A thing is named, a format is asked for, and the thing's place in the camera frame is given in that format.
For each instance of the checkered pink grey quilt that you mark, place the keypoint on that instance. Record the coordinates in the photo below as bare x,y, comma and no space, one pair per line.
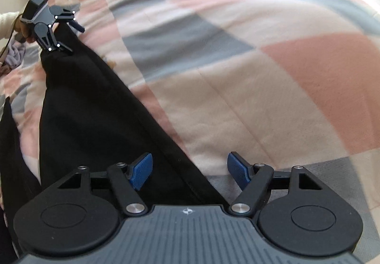
290,85

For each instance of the black pants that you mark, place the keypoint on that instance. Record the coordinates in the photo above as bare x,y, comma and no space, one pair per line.
81,207

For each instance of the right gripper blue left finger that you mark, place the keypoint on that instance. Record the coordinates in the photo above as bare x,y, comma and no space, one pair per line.
140,170

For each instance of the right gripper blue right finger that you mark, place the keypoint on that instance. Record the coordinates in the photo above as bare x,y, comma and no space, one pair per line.
239,169

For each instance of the person's left hand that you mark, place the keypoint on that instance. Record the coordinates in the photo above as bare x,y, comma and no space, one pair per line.
21,27

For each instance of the white sleeve left forearm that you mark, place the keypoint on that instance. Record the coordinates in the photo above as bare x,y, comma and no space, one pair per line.
7,21

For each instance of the lilac garment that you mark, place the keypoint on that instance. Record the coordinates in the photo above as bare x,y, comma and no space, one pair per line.
14,54

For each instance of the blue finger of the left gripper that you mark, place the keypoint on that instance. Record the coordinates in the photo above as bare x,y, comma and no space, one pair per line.
63,47
75,25

